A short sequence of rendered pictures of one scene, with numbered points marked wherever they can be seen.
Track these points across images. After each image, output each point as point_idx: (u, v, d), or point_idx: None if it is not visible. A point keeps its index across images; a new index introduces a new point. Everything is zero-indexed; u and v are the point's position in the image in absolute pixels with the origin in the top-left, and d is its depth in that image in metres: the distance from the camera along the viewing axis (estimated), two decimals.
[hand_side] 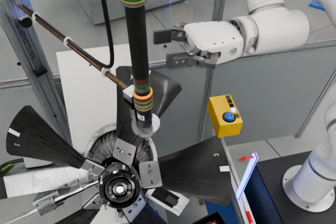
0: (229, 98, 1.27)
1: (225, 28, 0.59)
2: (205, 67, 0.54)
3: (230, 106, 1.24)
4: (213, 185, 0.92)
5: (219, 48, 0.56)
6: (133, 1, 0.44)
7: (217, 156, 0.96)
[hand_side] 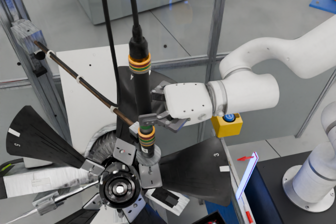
0: None
1: (198, 94, 0.67)
2: (170, 130, 0.64)
3: None
4: (213, 185, 0.92)
5: (188, 115, 0.64)
6: (140, 69, 0.55)
7: (217, 156, 0.96)
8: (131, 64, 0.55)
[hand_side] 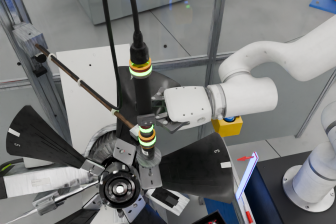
0: None
1: (197, 97, 0.68)
2: (166, 130, 0.66)
3: None
4: (215, 182, 0.90)
5: (188, 119, 0.65)
6: (141, 74, 0.56)
7: (217, 152, 0.95)
8: (132, 69, 0.56)
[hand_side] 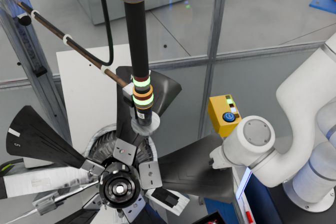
0: (229, 98, 1.27)
1: None
2: None
3: (230, 106, 1.24)
4: (215, 182, 0.90)
5: None
6: None
7: None
8: None
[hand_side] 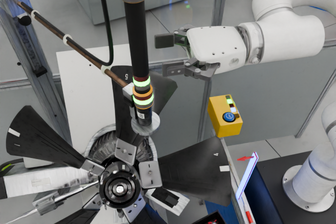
0: (229, 98, 1.27)
1: (228, 36, 0.56)
2: (201, 79, 0.53)
3: (230, 106, 1.24)
4: None
5: (218, 59, 0.53)
6: None
7: None
8: None
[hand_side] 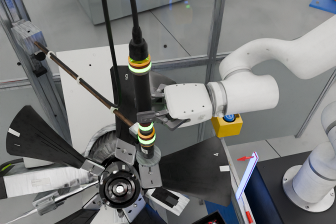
0: None
1: (198, 94, 0.67)
2: (166, 127, 0.65)
3: None
4: None
5: (188, 116, 0.64)
6: (140, 71, 0.55)
7: None
8: (131, 66, 0.55)
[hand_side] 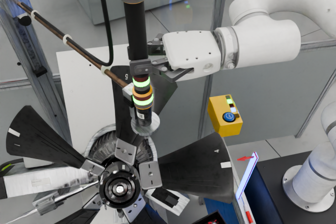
0: (229, 98, 1.27)
1: (203, 41, 0.56)
2: (165, 78, 0.53)
3: (230, 106, 1.24)
4: None
5: (192, 64, 0.53)
6: None
7: None
8: None
